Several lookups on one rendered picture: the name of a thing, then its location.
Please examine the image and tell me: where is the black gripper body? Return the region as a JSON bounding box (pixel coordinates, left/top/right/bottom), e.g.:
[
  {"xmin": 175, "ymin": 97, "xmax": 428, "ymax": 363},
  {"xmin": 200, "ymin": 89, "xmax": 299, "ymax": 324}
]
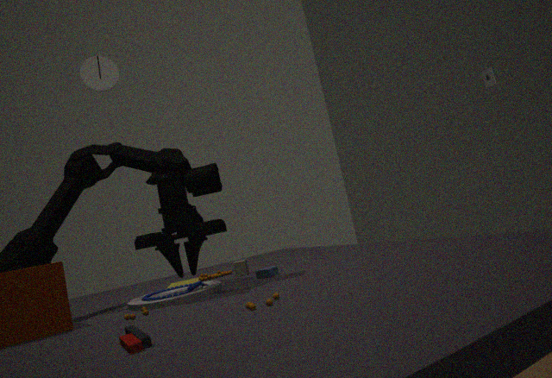
[{"xmin": 135, "ymin": 199, "xmax": 227, "ymax": 250}]

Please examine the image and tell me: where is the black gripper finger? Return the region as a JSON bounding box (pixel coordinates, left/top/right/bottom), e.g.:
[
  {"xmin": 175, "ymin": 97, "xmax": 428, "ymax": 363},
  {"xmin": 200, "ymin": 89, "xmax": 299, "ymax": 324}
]
[
  {"xmin": 155, "ymin": 243, "xmax": 183, "ymax": 277},
  {"xmin": 184, "ymin": 238, "xmax": 207, "ymax": 275}
]

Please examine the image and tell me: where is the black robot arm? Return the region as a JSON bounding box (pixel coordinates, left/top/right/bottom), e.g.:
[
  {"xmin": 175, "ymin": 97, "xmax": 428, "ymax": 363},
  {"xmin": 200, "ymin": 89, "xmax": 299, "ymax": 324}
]
[{"xmin": 0, "ymin": 142, "xmax": 222, "ymax": 273}]

